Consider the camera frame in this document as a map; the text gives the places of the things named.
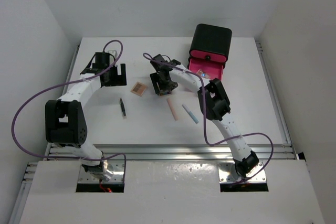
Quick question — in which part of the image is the metal base plate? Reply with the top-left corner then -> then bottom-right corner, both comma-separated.
218,163 -> 267,185
78,161 -> 124,184

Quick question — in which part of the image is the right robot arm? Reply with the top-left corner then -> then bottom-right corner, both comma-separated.
149,55 -> 259,178

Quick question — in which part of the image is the nine-pan warm eyeshadow palette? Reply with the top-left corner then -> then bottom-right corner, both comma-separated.
197,69 -> 211,79

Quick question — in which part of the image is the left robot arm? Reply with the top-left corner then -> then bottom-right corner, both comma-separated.
45,52 -> 127,182

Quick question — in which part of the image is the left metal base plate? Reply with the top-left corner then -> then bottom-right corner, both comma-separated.
78,161 -> 124,184

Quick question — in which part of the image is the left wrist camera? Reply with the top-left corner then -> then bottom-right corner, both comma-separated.
107,50 -> 118,57

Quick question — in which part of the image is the pink stick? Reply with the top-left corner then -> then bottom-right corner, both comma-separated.
167,98 -> 179,121

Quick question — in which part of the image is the black drawer cabinet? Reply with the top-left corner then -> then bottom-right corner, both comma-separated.
189,24 -> 233,63

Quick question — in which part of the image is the black lipstick pen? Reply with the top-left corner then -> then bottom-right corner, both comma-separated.
119,98 -> 127,119

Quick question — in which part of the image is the colourful eyeshadow palette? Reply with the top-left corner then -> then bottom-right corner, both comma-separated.
159,90 -> 172,97

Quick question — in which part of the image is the aluminium rail frame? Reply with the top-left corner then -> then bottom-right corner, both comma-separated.
7,41 -> 307,224

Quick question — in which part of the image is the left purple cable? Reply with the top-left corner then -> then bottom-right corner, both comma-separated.
10,40 -> 127,183

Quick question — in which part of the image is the light blue mascara tube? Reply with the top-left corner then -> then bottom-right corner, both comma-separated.
182,104 -> 199,124

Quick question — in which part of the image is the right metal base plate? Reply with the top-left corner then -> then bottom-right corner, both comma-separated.
218,163 -> 267,185

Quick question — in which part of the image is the pink drawer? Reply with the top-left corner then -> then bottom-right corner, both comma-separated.
187,57 -> 225,80
190,50 -> 227,63

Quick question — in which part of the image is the brown four-pan palette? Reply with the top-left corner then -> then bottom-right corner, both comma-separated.
131,82 -> 147,97

